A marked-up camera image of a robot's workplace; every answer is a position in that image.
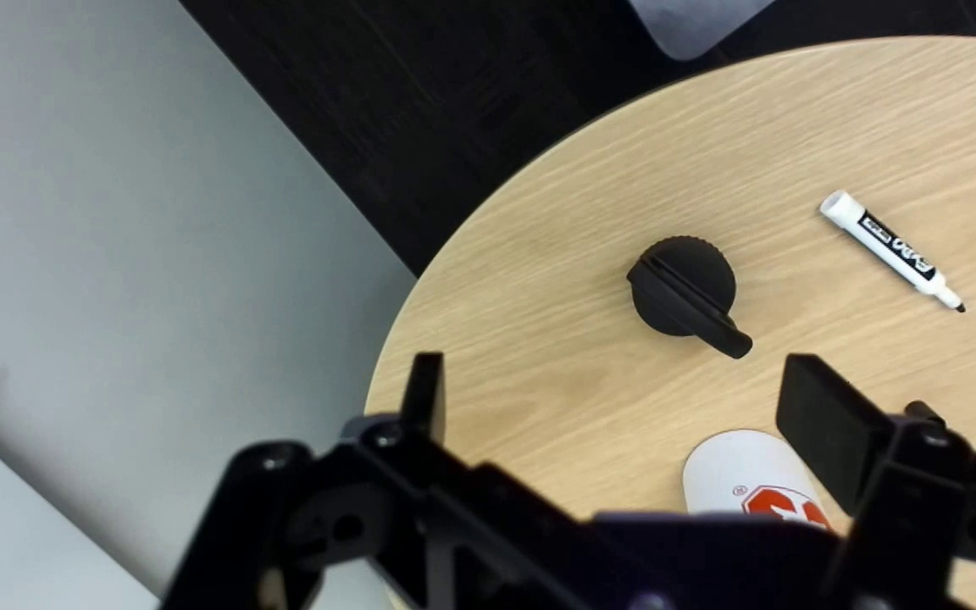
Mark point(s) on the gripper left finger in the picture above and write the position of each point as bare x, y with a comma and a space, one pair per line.
386, 491

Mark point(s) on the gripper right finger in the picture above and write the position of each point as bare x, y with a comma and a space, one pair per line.
895, 457

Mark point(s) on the white bottle with red print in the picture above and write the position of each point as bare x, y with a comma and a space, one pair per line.
751, 479

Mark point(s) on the black bottle top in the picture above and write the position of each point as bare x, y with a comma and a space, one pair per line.
684, 292

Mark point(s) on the white dry erase marker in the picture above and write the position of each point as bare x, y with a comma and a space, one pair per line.
890, 246

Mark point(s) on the clear plastic floor mat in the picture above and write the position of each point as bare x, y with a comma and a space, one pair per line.
695, 21

